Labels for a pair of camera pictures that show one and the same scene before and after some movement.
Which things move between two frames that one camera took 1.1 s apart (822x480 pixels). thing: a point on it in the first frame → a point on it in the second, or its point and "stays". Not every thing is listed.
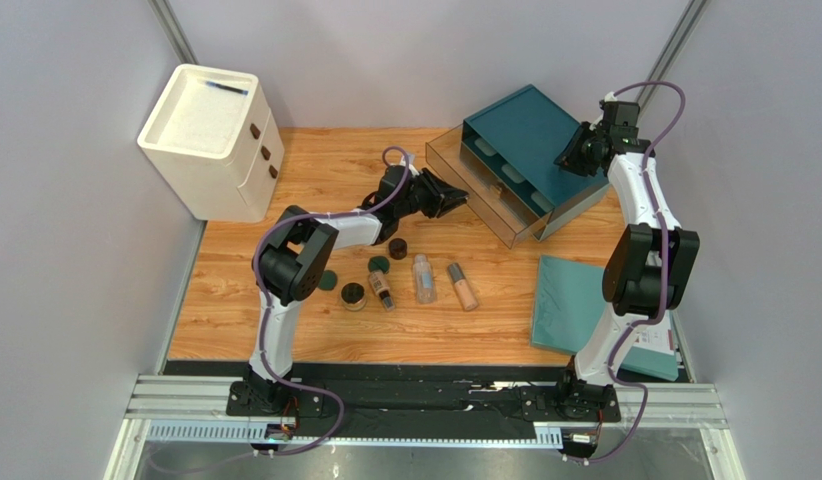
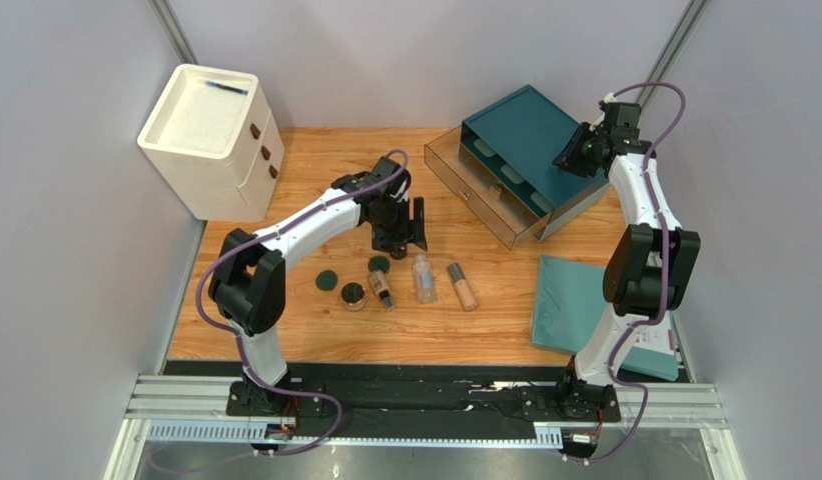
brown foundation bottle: x=380 y=284 stays
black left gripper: x=445 y=198 → x=412 y=232
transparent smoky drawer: x=511 y=213 stays
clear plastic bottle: x=423 y=272 stays
